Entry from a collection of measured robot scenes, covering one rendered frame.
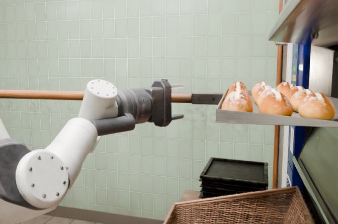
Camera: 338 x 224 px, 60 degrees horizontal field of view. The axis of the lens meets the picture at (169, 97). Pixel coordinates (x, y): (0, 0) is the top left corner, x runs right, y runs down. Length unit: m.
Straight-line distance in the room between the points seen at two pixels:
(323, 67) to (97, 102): 0.86
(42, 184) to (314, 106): 0.49
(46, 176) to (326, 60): 1.02
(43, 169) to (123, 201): 2.11
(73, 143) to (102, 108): 0.12
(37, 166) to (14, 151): 0.03
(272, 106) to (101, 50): 1.87
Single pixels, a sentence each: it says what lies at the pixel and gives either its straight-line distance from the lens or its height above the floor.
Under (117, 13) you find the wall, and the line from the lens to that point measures 2.32.
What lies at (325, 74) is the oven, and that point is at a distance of 1.21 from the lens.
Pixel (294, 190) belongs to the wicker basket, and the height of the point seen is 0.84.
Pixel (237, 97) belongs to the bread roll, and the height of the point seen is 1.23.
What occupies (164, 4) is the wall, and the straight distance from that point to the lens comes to 2.20.
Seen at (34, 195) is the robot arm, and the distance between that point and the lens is 0.41.
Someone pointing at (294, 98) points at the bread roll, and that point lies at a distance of 0.75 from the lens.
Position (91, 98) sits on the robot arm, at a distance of 0.61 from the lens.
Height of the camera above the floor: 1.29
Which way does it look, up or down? 6 degrees down
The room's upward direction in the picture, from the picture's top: straight up
